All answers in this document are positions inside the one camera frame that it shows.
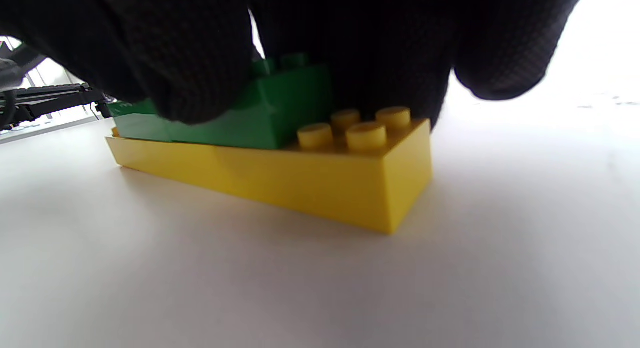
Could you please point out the green lego brick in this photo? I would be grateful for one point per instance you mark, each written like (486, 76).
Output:
(280, 112)
(140, 127)

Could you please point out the yellow lego brick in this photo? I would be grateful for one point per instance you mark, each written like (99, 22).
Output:
(127, 152)
(350, 188)
(185, 160)

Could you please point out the person's right hand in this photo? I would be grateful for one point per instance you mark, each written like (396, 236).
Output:
(350, 37)

